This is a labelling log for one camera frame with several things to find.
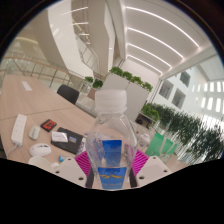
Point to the green plants atop cabinet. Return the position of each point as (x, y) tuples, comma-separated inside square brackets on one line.
[(128, 76)]

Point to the white card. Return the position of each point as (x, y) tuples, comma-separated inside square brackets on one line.
[(59, 136)]

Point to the blue small marker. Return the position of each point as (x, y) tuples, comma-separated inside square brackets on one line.
[(62, 158)]

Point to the grey computer mouse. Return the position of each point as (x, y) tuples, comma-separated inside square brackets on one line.
[(34, 132)]

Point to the ceiling light strips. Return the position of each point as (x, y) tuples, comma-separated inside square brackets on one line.
[(160, 40)]

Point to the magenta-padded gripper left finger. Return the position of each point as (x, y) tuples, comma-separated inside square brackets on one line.
[(71, 170)]

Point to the black chair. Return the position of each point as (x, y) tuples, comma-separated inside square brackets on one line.
[(68, 94)]

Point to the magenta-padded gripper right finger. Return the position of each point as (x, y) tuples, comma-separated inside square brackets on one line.
[(151, 168)]

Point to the black notebook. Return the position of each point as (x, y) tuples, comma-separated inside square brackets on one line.
[(75, 145)]

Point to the wood-topped glass railing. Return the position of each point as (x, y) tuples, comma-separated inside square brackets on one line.
[(40, 68)]

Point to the green potted plant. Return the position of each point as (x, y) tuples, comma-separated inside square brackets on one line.
[(89, 79), (97, 83)]

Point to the black and red small box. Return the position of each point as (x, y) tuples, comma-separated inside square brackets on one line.
[(48, 125)]

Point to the green plant hedge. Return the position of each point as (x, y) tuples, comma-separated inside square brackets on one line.
[(190, 130)]

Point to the green planter on dark stand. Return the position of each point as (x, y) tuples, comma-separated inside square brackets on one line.
[(150, 112)]

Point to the white power strip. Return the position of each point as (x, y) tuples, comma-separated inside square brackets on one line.
[(19, 130)]

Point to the clear blue-labelled water bottle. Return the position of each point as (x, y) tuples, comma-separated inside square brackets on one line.
[(111, 133)]

